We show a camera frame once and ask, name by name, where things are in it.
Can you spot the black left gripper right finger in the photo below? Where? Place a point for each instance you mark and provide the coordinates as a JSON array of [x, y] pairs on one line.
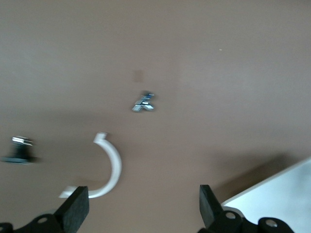
[[211, 213]]

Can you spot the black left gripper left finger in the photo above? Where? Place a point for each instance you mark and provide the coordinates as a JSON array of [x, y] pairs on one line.
[[73, 208]]

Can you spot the white drawer cabinet housing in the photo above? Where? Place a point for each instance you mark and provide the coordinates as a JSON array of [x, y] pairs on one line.
[[279, 189]]

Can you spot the chrome metal pipe fitting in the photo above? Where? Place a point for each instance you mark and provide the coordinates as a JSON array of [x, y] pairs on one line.
[[143, 104]]

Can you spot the white semicircular plastic bracket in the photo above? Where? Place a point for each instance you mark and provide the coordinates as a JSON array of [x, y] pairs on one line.
[[115, 162]]

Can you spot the black flat-head switch component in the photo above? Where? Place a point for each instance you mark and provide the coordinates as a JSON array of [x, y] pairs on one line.
[[19, 155]]

